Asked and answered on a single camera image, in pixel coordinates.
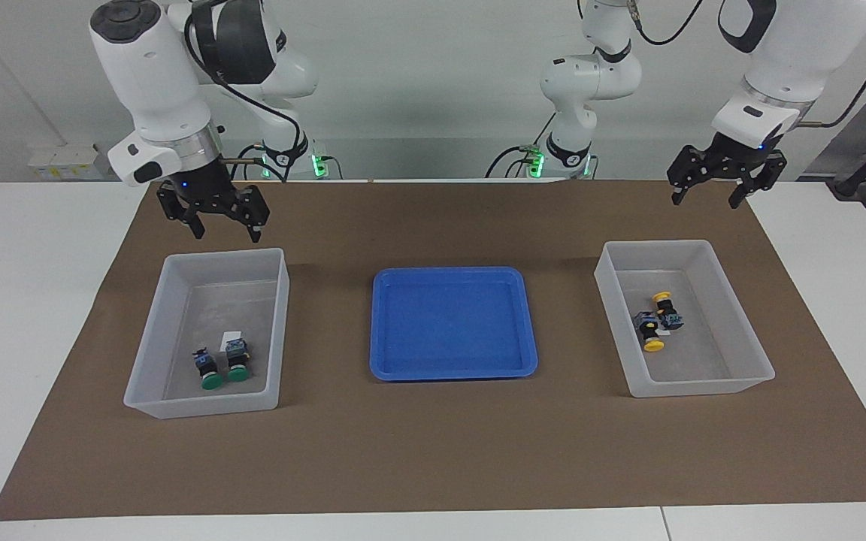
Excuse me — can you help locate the yellow push button switch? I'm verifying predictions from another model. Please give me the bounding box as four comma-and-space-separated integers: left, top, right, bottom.
632, 312, 667, 352
651, 291, 686, 331

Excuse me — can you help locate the black base cable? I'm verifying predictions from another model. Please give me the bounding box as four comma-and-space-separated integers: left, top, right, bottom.
486, 113, 558, 179
234, 143, 344, 181

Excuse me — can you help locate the black right base cable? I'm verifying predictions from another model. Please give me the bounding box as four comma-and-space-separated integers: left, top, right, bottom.
234, 143, 344, 181

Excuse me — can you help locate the blue plastic tray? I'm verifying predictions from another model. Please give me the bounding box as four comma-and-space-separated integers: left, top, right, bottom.
369, 266, 539, 382

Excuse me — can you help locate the white power strip box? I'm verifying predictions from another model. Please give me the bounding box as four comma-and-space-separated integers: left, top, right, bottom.
27, 143, 114, 181

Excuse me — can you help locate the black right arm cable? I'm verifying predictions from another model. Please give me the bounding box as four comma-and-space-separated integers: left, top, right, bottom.
185, 0, 307, 181

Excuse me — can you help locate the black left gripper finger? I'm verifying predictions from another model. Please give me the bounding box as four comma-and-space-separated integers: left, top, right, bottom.
666, 147, 710, 205
728, 154, 787, 210

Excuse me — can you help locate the green push button switch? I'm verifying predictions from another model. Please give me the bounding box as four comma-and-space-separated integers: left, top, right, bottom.
223, 340, 252, 382
192, 347, 223, 391

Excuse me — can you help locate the black left base cable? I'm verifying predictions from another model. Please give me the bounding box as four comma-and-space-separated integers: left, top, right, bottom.
486, 113, 558, 179

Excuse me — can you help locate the brown paper table mat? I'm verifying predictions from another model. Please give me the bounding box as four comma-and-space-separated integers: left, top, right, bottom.
0, 179, 866, 521

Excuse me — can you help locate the translucent plastic box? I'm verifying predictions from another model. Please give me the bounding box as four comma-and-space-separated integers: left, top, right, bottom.
123, 248, 291, 420
594, 240, 776, 398

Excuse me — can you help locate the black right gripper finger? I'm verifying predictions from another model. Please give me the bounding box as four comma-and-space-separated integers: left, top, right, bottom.
232, 184, 271, 243
157, 183, 206, 240

